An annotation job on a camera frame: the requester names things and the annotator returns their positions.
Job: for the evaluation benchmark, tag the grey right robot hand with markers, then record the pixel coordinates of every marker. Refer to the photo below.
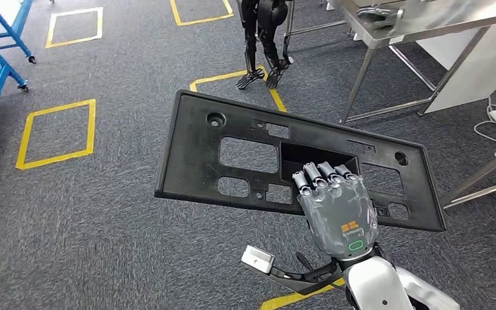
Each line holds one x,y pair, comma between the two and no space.
342,218

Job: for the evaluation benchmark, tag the black plastic plate bracket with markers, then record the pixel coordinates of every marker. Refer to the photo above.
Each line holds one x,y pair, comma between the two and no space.
188,171

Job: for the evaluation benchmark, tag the yellow floor tape square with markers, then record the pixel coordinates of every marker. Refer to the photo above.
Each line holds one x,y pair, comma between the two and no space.
55,159
218,78
205,20
282,301

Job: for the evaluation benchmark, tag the black humanoid robot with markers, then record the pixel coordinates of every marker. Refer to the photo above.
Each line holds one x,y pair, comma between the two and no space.
251,43

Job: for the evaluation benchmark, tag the white table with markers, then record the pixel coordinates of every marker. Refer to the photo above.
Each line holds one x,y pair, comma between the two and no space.
479,68

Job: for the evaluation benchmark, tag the steel side table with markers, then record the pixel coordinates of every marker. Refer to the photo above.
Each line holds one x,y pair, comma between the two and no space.
423,17

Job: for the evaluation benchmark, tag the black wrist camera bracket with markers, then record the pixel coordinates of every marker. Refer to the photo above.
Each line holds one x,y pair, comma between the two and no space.
299,283

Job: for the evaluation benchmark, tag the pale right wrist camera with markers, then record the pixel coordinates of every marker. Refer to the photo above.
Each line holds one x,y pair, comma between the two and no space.
257,259

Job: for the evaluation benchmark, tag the grey metal bracket part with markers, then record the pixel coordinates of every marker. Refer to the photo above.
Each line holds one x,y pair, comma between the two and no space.
378,17

